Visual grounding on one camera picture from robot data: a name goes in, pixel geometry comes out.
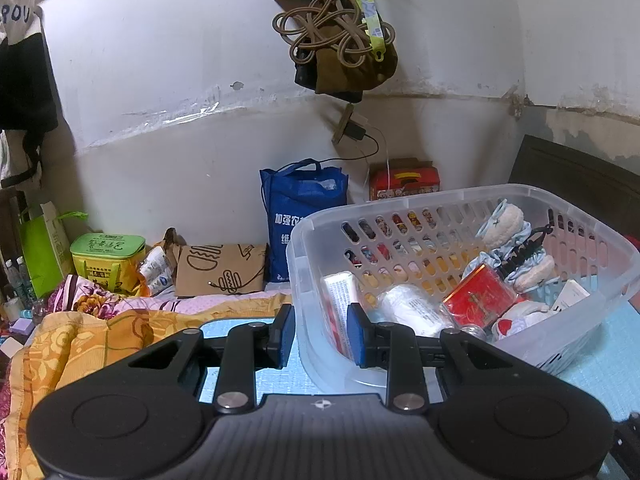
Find black charger with cable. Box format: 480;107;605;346
321;104;380;162

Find light blue mat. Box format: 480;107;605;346
197;303;640;480

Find white red carton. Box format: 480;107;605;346
321;271;360;360

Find red tin box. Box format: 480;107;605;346
442;264;518;328

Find white black hanging jacket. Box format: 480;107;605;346
1;0;58;188

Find brown paper bag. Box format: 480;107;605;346
160;228;267;298

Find white tube packages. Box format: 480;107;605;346
138;246;174;297

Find brown hanging bag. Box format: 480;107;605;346
272;0;398;103

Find blue white plush slippers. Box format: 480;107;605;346
462;200;555;292

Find dark wooden headboard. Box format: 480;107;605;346
509;136;639;243

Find green lidded box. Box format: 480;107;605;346
70;233;146;295

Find red gift box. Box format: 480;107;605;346
368;157;440;200

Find yellow-green patterned lanyard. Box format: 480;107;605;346
346;0;388;63

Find green paper bag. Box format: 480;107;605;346
18;202;88;299

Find clear plastic lattice basket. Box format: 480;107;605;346
286;184;639;393

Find blue tote bag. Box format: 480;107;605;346
259;158;348;283

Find orange floral blanket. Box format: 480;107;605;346
1;292;291;479

